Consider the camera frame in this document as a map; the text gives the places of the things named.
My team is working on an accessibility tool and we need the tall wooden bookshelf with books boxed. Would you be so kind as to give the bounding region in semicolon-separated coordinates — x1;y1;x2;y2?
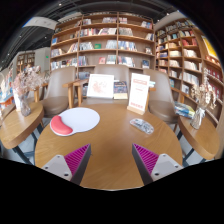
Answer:
49;12;156;79

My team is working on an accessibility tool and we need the stack of colourful books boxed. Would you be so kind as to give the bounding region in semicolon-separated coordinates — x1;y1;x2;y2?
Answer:
173;101;196;120

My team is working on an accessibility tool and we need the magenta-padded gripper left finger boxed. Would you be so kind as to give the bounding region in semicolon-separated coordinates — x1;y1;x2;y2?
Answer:
41;143;92;186

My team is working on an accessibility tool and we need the white sign on wooden base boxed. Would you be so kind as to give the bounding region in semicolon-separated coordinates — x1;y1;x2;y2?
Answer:
126;72;151;116

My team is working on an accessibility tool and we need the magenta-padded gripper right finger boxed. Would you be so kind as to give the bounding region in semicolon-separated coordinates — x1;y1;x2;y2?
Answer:
131;143;184;186

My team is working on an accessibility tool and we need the white hanging ceiling panel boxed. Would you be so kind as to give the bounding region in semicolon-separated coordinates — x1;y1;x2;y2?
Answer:
22;15;59;31

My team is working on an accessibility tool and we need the small distant wooden bookshelf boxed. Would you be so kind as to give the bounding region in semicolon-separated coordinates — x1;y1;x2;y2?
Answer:
15;51;36;75

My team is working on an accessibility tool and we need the dark covered book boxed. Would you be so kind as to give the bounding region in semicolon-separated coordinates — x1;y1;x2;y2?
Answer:
113;80;129;100

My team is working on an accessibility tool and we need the round wooden side table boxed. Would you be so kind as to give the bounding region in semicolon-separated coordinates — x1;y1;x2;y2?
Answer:
176;114;222;161
0;99;45;164

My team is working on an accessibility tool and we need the transparent computer mouse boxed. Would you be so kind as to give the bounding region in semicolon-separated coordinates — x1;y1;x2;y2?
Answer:
129;117;155;135

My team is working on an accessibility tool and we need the white mouse pad red rest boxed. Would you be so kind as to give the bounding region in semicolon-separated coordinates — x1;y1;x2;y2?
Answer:
49;106;101;137

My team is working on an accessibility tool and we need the brown cushioned wooden armchair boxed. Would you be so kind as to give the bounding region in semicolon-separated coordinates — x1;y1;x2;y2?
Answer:
142;68;181;125
72;64;132;108
39;65;81;118

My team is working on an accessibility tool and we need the white framed floral picture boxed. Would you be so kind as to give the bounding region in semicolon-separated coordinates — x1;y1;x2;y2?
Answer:
86;73;115;100

